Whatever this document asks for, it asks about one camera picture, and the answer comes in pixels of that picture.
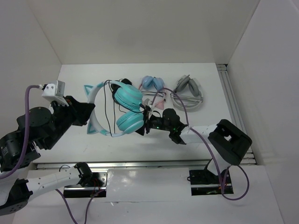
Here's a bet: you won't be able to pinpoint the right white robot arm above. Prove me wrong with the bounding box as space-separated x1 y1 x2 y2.
136 108 252 183

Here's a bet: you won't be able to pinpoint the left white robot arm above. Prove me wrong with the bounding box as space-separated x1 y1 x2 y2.
0 96 95 216

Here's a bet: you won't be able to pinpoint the teal cat-ear headphones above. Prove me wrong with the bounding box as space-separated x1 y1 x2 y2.
84 80 144 137

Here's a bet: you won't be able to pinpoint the pink and blue cat-ear headphones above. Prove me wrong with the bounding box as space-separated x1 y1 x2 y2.
138 76 166 110

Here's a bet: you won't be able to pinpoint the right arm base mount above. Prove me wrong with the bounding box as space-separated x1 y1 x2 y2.
187 169 221 196

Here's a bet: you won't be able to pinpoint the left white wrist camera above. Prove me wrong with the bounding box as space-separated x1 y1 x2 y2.
42 80 68 105

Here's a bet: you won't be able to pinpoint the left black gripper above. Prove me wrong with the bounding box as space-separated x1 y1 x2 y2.
43 95 96 149

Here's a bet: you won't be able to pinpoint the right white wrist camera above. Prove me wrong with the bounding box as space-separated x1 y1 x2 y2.
142 98 155 118

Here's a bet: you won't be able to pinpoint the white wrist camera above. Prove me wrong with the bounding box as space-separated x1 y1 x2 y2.
142 98 155 118
42 80 68 105

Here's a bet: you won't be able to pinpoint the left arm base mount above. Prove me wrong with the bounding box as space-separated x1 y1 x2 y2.
63 162 107 198

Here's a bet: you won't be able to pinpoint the small black headphones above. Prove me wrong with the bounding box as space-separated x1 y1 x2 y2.
110 78 132 104

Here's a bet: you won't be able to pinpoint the aluminium right side rail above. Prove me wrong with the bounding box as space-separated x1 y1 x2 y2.
216 63 256 164

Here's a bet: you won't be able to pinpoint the grey over-ear headphones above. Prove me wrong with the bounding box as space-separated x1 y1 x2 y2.
171 75 204 112

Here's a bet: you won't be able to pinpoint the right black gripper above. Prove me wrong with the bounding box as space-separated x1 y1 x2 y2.
129 109 172 135

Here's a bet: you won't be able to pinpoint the black headphone audio cable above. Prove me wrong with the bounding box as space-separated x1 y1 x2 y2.
104 79 150 137

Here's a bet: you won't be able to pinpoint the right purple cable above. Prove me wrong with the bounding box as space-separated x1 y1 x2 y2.
151 87 250 201

